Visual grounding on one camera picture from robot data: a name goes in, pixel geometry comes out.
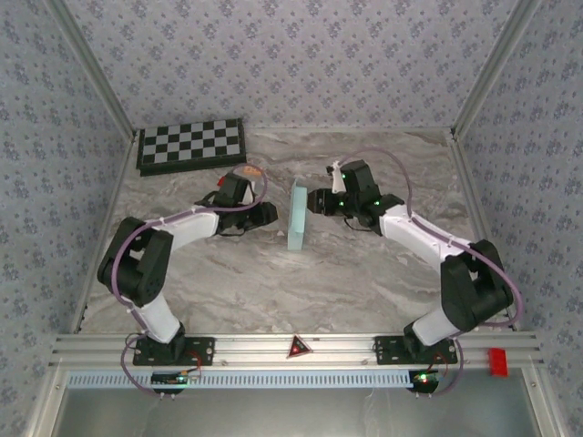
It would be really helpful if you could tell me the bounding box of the grey slotted cable duct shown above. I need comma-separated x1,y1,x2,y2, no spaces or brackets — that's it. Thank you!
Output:
66,369,414,389

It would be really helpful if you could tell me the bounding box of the grey metal lower panel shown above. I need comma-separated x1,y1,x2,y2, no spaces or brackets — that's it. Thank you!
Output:
56,386,543,437

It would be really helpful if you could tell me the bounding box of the aluminium frame post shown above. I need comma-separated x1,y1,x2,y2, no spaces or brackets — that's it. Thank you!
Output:
44,0,140,140
450,0,544,137

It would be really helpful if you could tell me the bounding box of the aluminium table back rail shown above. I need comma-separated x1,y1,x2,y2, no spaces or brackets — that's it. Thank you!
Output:
245,126,455,136

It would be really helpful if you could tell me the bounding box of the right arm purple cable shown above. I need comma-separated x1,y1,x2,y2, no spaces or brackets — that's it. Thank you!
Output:
336,147,524,398

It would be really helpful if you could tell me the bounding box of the aluminium table side rail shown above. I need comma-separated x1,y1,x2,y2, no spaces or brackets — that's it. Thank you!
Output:
70,134,138,336
448,131,520,333

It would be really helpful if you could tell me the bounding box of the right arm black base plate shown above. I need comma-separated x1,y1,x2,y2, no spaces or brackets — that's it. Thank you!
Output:
373,335,458,365

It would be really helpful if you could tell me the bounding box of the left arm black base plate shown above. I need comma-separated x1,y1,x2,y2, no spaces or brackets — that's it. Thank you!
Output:
132,335,216,367

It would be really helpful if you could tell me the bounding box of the red black triangle marker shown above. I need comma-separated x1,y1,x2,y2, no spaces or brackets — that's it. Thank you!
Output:
285,334,313,361

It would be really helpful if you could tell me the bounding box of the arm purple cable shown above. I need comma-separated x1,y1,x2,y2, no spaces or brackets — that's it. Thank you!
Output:
336,147,524,398
112,162,269,400

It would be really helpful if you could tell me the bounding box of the black grey chessboard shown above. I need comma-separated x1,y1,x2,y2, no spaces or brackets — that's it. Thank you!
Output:
135,117,249,178

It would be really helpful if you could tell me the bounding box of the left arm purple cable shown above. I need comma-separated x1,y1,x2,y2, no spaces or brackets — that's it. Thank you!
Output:
112,162,269,400

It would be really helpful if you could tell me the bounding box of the red clamp block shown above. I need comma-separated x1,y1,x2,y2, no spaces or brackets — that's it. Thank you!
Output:
486,348,509,378

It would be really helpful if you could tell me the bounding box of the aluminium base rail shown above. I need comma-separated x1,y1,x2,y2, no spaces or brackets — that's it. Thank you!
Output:
49,331,546,370

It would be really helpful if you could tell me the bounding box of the light blue paper box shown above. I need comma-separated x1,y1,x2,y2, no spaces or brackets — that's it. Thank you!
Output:
286,178,311,252

